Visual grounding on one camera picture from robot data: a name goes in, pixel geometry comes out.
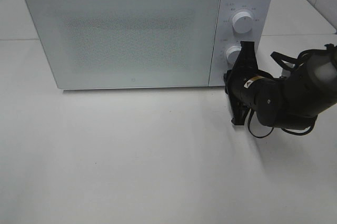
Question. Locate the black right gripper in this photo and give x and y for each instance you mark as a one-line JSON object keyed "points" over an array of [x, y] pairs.
{"points": [[242, 83]]}

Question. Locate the white upper power knob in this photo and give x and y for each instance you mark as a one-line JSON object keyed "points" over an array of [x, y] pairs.
{"points": [[242, 21]]}

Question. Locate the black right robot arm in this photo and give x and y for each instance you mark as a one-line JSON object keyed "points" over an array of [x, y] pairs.
{"points": [[288, 102]]}

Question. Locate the white microwave door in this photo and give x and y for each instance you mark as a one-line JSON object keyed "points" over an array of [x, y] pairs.
{"points": [[116, 44]]}

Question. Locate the white timer knob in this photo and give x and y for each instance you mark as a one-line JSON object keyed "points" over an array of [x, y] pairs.
{"points": [[232, 54]]}

